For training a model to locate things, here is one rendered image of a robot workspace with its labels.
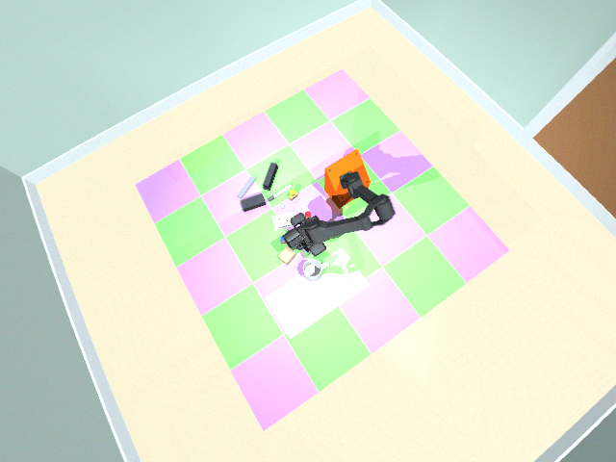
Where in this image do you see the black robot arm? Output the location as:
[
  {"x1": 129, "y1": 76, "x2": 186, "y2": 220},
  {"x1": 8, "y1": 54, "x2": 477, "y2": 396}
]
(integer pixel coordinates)
[{"x1": 282, "y1": 170, "x2": 396, "y2": 250}]

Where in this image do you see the white card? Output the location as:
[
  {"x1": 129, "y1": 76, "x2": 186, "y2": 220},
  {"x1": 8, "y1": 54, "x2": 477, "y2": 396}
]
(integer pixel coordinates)
[{"x1": 272, "y1": 211, "x2": 294, "y2": 231}]

